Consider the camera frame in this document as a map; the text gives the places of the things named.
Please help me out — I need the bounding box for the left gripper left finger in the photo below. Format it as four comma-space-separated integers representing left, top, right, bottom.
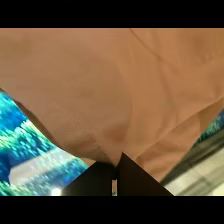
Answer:
61, 160, 116, 197

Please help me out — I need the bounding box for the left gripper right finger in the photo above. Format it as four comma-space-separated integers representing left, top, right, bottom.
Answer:
116, 152, 175, 197

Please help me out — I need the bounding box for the pink garment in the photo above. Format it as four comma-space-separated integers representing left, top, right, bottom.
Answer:
0, 27, 224, 184

